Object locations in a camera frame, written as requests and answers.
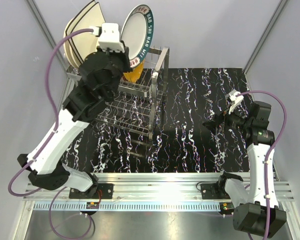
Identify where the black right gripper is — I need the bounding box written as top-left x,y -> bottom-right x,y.
202,102 -> 253,136

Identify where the orange dotted plate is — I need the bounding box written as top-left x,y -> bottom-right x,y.
123,61 -> 145,84

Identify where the white plate teal rim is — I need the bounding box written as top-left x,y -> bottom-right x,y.
121,4 -> 154,69

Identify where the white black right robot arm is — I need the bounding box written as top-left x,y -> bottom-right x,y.
200,101 -> 287,239

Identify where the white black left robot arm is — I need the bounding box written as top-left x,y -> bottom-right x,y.
17,46 -> 132,199

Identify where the stainless steel dish rack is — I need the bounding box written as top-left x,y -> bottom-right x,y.
96,46 -> 170,141

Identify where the cream square plate black rim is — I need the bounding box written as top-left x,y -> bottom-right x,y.
63,0 -> 106,66

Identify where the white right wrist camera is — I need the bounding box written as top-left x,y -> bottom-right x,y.
225,89 -> 244,115

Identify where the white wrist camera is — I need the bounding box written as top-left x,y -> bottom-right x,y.
91,22 -> 125,53
225,89 -> 244,115

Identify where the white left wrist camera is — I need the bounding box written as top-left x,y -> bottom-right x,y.
91,22 -> 125,53

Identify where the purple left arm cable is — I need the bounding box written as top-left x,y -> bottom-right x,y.
8,28 -> 96,240

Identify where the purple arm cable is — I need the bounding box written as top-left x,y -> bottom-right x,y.
8,28 -> 96,240
236,90 -> 287,240

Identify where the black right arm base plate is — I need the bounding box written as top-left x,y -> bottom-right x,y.
199,183 -> 230,200

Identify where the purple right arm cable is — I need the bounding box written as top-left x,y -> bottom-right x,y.
236,90 -> 287,240

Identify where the aluminium frame post left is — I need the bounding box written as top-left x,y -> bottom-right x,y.
24,0 -> 68,71

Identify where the aluminium frame post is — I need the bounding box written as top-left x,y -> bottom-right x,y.
243,0 -> 290,75
24,0 -> 68,71

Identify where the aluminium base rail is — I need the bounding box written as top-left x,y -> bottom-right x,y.
21,172 -> 294,202

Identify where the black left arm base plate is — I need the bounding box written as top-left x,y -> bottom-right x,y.
69,183 -> 114,200

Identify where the aluminium frame post right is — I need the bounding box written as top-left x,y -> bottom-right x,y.
243,0 -> 290,75

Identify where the slotted cable duct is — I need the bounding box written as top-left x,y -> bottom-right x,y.
33,201 -> 221,212

